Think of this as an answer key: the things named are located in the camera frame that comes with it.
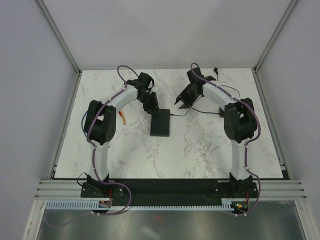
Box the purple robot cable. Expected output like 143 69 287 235
43 64 141 229
190 62 263 218

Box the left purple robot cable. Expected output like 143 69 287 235
43 64 141 229

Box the white slotted cable duct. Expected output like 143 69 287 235
45 198 249 211

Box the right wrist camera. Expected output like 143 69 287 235
186 67 218 84

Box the black power cord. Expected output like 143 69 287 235
169 67 242 118

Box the blue ethernet cable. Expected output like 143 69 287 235
79 112 88 135

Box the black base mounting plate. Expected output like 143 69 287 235
94 178 258 206

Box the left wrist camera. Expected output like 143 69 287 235
137 72 155 92

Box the aluminium corner post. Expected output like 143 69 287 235
34 0 82 76
252 0 300 74

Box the right aluminium corner post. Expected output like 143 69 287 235
252 0 300 74

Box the aluminium frame rail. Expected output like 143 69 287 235
35 179 307 201

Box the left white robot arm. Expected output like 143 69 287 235
80 77 160 198

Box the black network switch box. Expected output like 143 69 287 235
150 109 171 137

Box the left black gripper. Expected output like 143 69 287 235
137 92 162 118

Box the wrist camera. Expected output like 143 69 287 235
137 72 155 92
186 67 218 84

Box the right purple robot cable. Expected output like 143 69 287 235
190 62 263 218

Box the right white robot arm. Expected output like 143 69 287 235
175 83 260 197

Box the left aluminium corner post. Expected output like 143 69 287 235
34 0 82 76

